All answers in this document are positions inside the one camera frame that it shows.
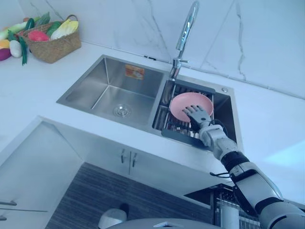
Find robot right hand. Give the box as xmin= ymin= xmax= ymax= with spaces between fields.
xmin=183 ymin=104 xmax=212 ymax=131

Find pink bowl-shaped cup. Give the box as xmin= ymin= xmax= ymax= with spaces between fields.
xmin=169 ymin=92 xmax=214 ymax=124

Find white under-sink cabinet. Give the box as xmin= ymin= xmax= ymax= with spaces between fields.
xmin=82 ymin=133 xmax=233 ymax=198

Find round sink drain strainer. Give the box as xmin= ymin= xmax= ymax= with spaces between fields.
xmin=113 ymin=103 xmax=132 ymax=118

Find stainless steel double sink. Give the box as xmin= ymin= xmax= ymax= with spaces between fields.
xmin=56 ymin=54 xmax=244 ymax=154

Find white cylinder in dishwasher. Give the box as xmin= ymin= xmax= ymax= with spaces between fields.
xmin=219 ymin=204 xmax=239 ymax=229

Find orange sticker label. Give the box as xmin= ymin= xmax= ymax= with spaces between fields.
xmin=124 ymin=64 xmax=145 ymax=79

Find chrome gooseneck faucet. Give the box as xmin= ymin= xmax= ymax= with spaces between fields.
xmin=169 ymin=0 xmax=200 ymax=80

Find robot silver torso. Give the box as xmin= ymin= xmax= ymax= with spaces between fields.
xmin=116 ymin=216 xmax=216 ymax=229

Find robot silver leg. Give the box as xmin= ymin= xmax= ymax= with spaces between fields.
xmin=98 ymin=202 xmax=130 ymax=229

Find woven straw basket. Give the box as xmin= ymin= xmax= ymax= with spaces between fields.
xmin=22 ymin=14 xmax=82 ymax=64

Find yellow white cabbage toy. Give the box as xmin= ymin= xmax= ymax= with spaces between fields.
xmin=50 ymin=19 xmax=80 ymax=40

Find white drawer cabinet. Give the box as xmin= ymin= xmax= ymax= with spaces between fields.
xmin=0 ymin=115 xmax=84 ymax=229

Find green pepper toy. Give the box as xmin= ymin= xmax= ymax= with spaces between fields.
xmin=46 ymin=21 xmax=62 ymax=37

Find red fruit toy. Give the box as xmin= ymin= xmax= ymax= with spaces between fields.
xmin=28 ymin=30 xmax=51 ymax=42

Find green leafy vegetable toy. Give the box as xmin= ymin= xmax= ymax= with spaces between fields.
xmin=35 ymin=11 xmax=51 ymax=26

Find green onion toy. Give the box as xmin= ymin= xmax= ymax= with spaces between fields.
xmin=18 ymin=35 xmax=29 ymax=66

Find dark green cucumber toy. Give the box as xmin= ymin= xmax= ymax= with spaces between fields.
xmin=24 ymin=18 xmax=35 ymax=31

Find white oval vegetable toy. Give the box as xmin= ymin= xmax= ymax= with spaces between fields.
xmin=9 ymin=40 xmax=23 ymax=58

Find purple eggplant toy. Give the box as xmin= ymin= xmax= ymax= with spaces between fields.
xmin=0 ymin=47 xmax=12 ymax=61

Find long white radish toy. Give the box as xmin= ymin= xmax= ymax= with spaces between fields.
xmin=0 ymin=21 xmax=28 ymax=40

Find steel drain rack black handles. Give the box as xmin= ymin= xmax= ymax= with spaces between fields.
xmin=152 ymin=79 xmax=216 ymax=150

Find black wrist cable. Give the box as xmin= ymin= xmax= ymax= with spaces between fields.
xmin=209 ymin=171 xmax=233 ymax=178

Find dishwasher with wire rack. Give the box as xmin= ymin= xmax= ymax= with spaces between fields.
xmin=183 ymin=183 xmax=263 ymax=229

